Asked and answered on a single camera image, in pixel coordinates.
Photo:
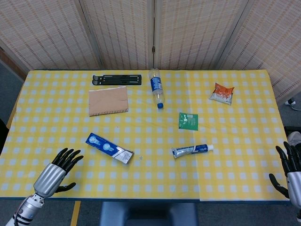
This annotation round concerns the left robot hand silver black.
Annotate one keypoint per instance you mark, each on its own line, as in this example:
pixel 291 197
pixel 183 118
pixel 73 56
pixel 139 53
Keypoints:
pixel 49 176

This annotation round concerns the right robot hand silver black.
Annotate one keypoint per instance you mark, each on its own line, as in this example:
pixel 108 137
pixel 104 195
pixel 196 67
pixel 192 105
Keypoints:
pixel 294 169

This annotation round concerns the blue white toothpaste box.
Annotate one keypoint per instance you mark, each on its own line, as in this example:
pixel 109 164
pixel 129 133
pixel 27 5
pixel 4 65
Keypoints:
pixel 109 148

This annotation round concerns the blue white toothpaste tube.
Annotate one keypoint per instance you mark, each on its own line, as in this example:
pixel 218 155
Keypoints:
pixel 188 150

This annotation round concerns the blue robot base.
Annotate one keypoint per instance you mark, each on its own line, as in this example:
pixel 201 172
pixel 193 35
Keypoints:
pixel 148 214

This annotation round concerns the light coloured shoe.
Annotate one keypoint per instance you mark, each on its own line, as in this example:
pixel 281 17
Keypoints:
pixel 295 139

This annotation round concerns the brown spiral notebook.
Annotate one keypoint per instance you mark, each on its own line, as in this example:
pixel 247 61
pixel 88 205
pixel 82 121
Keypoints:
pixel 108 101

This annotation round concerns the yellow white checked tablecloth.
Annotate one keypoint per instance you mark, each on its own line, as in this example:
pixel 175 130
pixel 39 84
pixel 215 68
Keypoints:
pixel 150 179

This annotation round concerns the orange white snack bag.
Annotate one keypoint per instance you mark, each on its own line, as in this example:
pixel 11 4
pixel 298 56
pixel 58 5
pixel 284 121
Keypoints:
pixel 222 94

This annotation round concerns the green sachet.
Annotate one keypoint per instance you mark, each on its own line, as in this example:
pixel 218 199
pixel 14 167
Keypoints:
pixel 188 121

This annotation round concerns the black folding laptop stand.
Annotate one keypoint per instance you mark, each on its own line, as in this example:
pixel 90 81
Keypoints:
pixel 117 79

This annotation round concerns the clear plastic bottle blue label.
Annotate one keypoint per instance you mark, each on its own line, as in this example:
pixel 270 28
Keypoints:
pixel 156 86

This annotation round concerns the woven folding screen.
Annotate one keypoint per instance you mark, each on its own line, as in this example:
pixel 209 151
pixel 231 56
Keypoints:
pixel 117 33

